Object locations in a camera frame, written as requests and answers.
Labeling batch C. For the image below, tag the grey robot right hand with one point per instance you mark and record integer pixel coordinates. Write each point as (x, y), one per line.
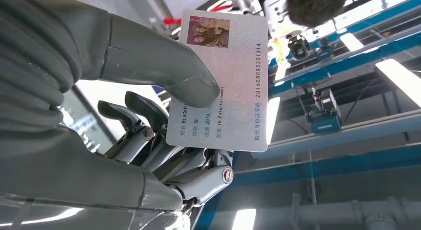
(82, 176)

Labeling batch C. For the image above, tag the ceiling light panel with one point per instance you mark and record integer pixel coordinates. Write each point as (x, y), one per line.
(273, 120)
(244, 220)
(401, 80)
(351, 41)

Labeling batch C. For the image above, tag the blue ceiling hoist box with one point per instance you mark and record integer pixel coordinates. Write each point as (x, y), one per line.
(324, 123)

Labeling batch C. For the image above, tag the grey ceiling pipe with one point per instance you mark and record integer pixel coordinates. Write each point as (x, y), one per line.
(329, 213)

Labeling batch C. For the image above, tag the person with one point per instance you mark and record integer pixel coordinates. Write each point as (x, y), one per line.
(315, 8)

